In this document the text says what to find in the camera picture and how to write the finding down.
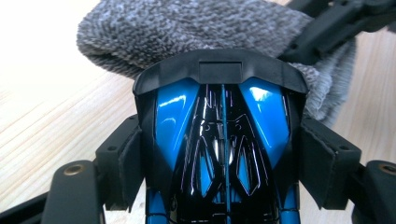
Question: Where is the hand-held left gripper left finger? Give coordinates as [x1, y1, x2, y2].
[94, 114, 146, 213]

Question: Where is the blue toy car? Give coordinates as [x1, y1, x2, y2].
[132, 48, 310, 224]

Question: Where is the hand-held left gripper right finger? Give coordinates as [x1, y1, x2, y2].
[299, 116, 362, 210]

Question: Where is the grey towel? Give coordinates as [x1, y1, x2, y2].
[76, 0, 359, 127]

